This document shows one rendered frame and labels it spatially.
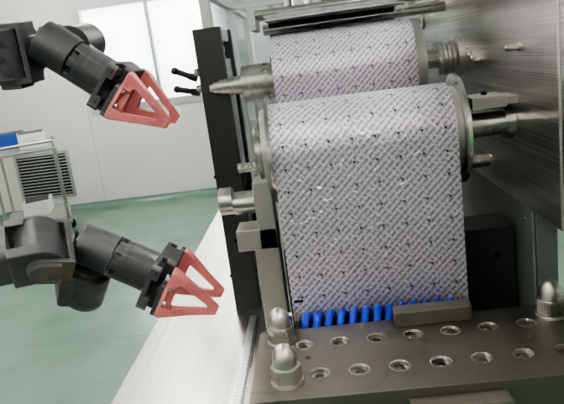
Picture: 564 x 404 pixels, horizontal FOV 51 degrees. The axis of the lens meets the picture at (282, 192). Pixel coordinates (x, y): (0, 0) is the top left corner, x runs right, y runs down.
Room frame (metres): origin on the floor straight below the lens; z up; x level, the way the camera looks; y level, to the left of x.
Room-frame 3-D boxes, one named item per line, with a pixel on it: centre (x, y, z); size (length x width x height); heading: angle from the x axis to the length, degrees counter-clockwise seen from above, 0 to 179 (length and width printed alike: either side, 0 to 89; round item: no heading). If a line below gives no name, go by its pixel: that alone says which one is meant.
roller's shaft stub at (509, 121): (0.78, -0.28, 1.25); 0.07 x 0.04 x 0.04; 86
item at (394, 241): (0.73, -0.11, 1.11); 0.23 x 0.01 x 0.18; 86
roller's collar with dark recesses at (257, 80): (1.05, 0.01, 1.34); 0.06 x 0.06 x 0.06; 86
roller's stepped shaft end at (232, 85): (1.06, 0.07, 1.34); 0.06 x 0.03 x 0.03; 86
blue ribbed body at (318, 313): (0.71, -0.11, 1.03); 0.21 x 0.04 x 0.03; 86
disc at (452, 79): (0.78, -0.25, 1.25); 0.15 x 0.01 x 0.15; 176
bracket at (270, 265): (0.84, 0.04, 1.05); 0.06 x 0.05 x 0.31; 86
